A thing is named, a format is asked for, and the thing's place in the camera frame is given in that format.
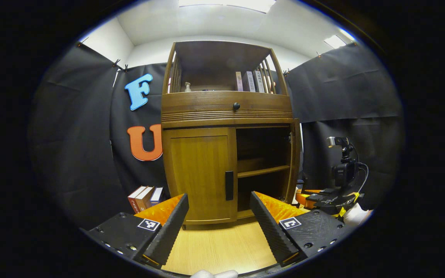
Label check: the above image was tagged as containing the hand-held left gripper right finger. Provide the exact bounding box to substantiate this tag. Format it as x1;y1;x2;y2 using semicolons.
250;191;356;268

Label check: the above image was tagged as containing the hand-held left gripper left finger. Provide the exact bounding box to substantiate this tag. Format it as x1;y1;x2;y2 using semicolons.
85;193;189;270

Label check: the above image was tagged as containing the wooden shoe cabinet door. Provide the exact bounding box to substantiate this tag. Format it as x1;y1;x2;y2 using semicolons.
162;127;238;225
284;119;301;205

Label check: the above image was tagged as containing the black door handle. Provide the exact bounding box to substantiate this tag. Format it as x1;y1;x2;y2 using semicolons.
225;171;234;201

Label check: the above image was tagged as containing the wooden double-door shoe cabinet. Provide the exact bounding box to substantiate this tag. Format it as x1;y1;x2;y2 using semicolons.
161;40;301;230

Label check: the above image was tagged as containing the wooden cabinet shelf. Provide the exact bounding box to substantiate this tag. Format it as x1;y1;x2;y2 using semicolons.
238;165;290;178

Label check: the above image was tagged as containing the wooden cabinet drawer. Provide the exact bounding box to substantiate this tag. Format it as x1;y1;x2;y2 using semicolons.
161;91;293;123

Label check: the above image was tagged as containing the blue book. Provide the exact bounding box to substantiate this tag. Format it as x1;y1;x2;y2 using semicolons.
148;187;165;207

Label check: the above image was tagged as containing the brown book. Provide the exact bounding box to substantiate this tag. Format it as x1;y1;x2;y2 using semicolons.
135;186;155;212

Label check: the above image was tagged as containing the red book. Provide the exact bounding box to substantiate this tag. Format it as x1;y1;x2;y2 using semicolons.
127;186;148;214

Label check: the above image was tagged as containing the grey book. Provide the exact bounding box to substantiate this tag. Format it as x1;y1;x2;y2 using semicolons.
253;70;265;93
243;71;256;93

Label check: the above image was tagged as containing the black backdrop cloth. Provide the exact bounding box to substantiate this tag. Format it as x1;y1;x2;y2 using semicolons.
27;42;404;230

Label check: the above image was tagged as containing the small ceiling light panel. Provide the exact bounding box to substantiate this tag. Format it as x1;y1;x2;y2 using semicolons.
324;35;347;49

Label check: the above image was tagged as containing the large ceiling light panel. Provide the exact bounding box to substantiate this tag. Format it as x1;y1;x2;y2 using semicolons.
179;0;276;13

